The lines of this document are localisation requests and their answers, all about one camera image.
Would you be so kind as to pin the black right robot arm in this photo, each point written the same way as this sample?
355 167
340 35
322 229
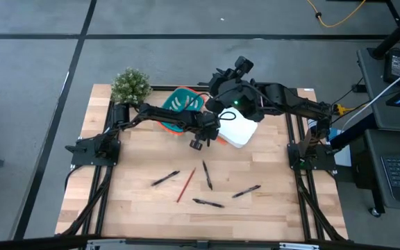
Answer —
290 100

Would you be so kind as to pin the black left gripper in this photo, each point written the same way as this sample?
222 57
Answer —
207 126

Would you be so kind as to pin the black clear ballpoint pen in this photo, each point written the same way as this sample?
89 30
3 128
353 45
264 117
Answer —
247 191
165 178
207 175
208 203

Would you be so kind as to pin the yellow power plug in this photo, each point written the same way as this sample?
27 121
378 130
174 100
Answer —
340 110

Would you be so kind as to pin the red pencil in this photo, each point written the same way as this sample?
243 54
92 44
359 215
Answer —
186 185

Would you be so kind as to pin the white plastic bin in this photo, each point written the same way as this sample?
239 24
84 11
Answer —
241 132

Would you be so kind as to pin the black power device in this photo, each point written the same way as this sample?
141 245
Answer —
398 66

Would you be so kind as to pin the black camera rig bar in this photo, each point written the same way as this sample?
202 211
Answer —
47 243

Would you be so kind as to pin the green plant in black pot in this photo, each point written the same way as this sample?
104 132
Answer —
130 83

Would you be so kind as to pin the white and blue floor box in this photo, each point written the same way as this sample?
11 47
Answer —
342 158

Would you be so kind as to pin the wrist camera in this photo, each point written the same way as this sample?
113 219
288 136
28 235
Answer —
244 64
196 144

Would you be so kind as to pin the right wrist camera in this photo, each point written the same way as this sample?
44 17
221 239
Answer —
244 64

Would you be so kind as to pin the black mounting plate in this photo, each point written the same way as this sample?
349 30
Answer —
82 159
325 163

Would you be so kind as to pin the black aluminium table frame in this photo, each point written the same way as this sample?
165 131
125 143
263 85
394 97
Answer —
290 139

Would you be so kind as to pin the black caster wheel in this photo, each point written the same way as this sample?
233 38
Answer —
376 212

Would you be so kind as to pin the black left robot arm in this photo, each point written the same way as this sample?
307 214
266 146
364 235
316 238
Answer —
165 116

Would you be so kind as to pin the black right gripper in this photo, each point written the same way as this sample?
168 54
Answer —
227 85

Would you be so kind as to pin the green basket with orange rim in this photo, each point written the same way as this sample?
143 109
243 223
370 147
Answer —
179 100

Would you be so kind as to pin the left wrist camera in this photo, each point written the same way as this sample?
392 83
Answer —
196 144

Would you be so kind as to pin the black side desk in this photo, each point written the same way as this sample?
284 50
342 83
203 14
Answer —
373 76

